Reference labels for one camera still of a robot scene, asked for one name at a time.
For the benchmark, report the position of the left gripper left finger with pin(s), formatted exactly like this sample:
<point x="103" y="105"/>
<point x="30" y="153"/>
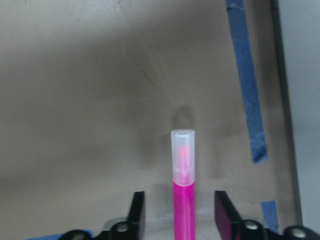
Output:
<point x="132" y="228"/>

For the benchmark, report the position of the silver closed laptop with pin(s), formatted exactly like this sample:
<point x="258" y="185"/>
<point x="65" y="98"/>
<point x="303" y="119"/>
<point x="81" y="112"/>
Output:
<point x="297" y="28"/>

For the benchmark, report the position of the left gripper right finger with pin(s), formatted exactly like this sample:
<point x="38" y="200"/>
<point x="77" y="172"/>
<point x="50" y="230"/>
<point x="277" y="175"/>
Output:
<point x="231" y="226"/>

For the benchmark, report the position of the pink highlighter pen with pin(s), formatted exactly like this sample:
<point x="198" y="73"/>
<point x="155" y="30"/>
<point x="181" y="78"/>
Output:
<point x="183" y="183"/>

